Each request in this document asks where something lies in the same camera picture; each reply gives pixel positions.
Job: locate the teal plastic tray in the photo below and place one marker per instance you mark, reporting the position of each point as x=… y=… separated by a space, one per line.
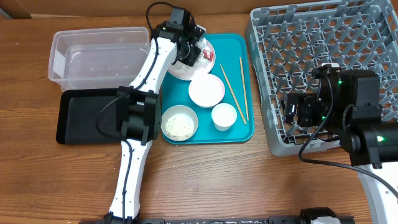
x=228 y=49

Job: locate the large pink plate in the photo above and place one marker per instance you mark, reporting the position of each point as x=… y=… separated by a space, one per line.
x=207 y=66

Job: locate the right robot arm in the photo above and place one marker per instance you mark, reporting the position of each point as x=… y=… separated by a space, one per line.
x=347 y=106

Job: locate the red sauce packet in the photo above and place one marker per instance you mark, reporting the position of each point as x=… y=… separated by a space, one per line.
x=208 y=55

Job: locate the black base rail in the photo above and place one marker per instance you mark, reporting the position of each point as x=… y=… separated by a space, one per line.
x=320 y=215

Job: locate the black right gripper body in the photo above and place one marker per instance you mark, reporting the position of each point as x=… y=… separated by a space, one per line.
x=294 y=109

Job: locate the white napkin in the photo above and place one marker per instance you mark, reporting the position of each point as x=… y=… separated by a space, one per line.
x=183 y=71

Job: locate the wooden chopstick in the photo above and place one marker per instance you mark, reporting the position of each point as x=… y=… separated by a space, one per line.
x=233 y=95
x=244 y=88

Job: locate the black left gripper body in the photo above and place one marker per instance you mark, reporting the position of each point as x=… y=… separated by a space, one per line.
x=193 y=51

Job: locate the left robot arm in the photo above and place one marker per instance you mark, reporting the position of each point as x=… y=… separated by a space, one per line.
x=138 y=112

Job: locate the white cup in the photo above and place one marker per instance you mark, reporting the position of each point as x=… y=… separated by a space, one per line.
x=223 y=115

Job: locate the pile of rice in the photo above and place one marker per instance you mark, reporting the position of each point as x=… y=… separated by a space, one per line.
x=179 y=127

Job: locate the grey bowl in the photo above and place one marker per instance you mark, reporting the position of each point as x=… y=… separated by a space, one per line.
x=179 y=109

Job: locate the pink bowl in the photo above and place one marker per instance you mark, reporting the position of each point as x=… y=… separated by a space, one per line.
x=206 y=90

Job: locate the clear plastic bin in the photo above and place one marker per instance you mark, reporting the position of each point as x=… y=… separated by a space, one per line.
x=97 y=58

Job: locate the black tray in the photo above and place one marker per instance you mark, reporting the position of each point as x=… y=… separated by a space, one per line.
x=77 y=117

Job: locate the grey dishwasher rack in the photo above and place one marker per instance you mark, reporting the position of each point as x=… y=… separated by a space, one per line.
x=286 y=42

